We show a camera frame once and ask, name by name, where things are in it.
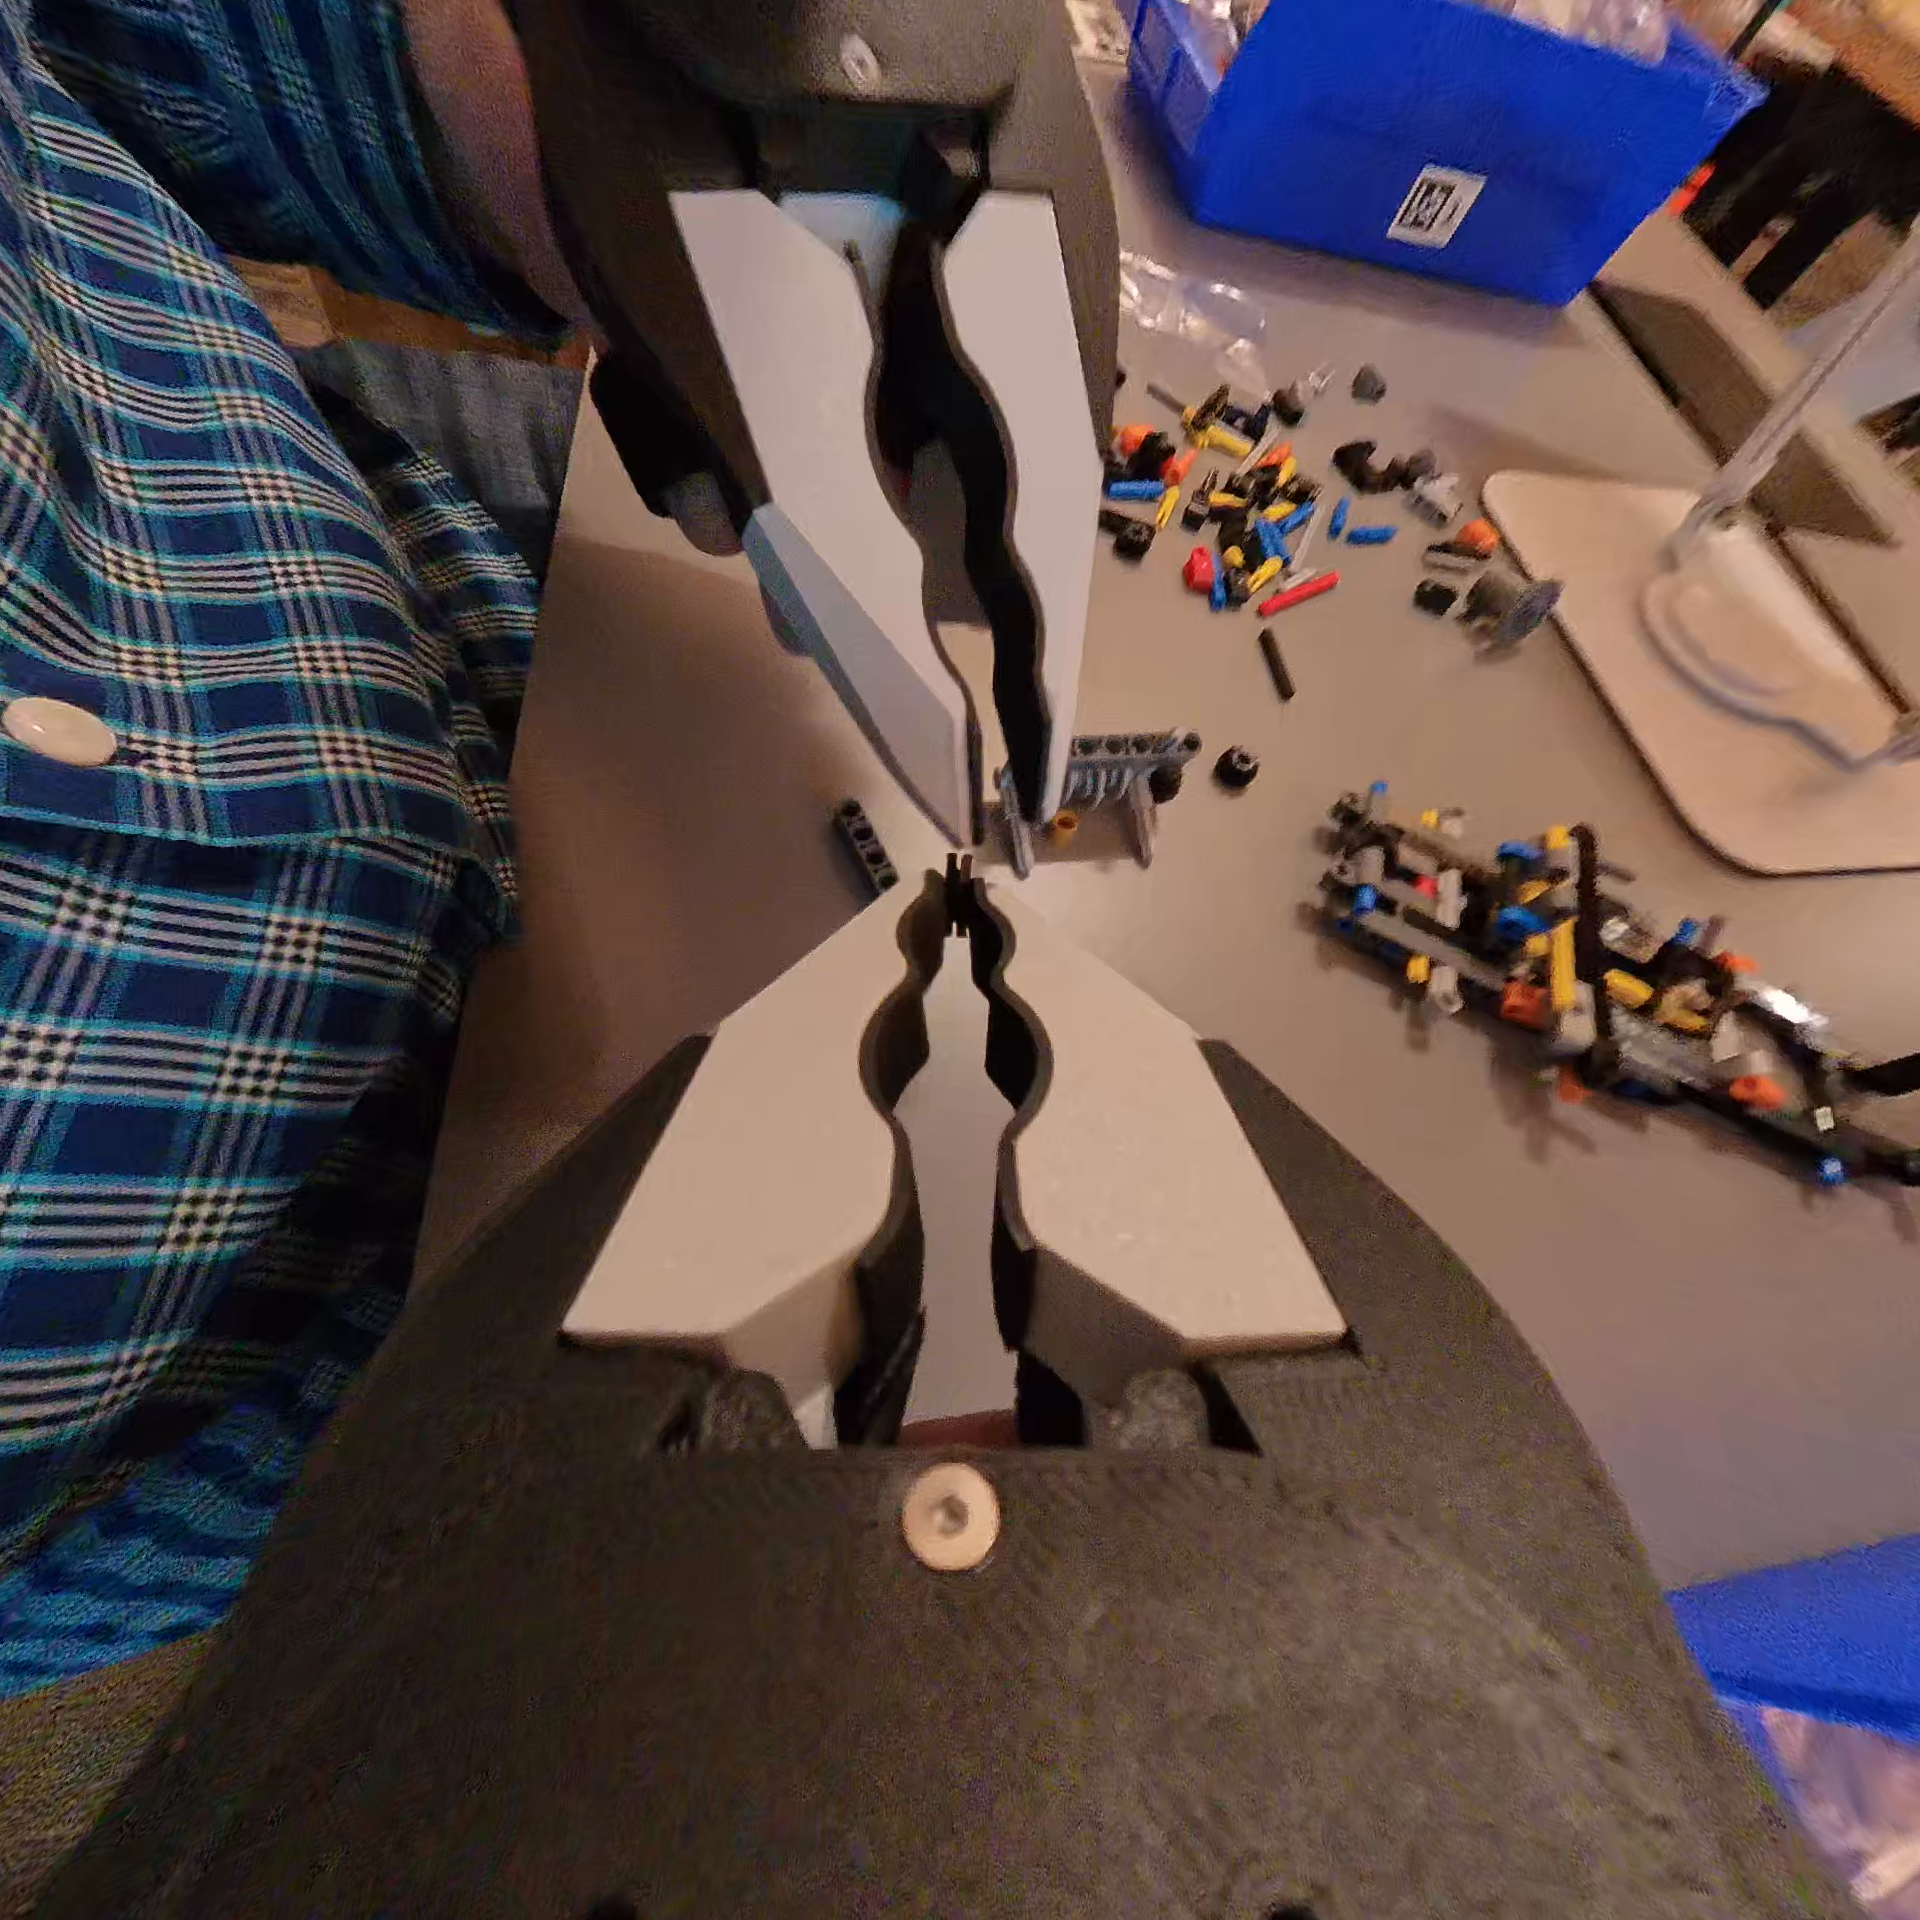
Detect lego car chassis assembly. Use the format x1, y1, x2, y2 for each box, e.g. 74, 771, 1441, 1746
1315, 780, 1920, 1191

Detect person's left hand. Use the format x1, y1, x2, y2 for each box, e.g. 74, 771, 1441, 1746
664, 473, 823, 654

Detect beige lamp base board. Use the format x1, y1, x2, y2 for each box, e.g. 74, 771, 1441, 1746
1481, 225, 1920, 881

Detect grey blue lego hub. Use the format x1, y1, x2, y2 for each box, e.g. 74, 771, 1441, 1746
1463, 567, 1567, 651

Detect empty clear plastic bag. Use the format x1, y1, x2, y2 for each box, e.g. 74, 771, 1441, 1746
1119, 247, 1337, 404

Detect blue jeans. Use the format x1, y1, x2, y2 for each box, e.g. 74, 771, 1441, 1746
294, 342, 591, 601

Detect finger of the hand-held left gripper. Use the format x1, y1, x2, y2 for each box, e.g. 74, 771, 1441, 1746
878, 182, 1105, 828
664, 190, 990, 849

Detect pile of loose lego pieces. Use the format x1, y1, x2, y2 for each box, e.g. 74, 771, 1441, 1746
1103, 358, 1502, 620

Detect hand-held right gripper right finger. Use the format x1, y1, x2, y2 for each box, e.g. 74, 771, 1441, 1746
958, 878, 1350, 1451

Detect blue plastic bin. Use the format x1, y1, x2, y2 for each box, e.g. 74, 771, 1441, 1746
1664, 1535, 1920, 1748

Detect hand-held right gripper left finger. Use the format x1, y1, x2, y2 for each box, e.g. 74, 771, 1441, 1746
563, 874, 946, 1451

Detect blue plaid shirt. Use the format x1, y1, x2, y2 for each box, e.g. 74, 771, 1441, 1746
0, 0, 602, 1705

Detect clear plastic bags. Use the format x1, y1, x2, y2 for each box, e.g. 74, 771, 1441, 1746
1739, 1695, 1920, 1920

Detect blue bin with white tag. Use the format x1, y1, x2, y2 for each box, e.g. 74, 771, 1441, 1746
1122, 0, 1770, 308

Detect grey lego crankshaft assembly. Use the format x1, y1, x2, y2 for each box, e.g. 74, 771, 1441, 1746
990, 727, 1206, 881

